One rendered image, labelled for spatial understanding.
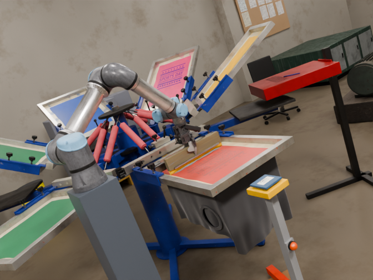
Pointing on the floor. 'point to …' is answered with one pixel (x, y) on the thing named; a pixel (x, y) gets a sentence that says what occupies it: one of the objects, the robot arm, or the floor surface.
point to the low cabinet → (357, 51)
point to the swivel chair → (265, 69)
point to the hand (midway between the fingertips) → (193, 152)
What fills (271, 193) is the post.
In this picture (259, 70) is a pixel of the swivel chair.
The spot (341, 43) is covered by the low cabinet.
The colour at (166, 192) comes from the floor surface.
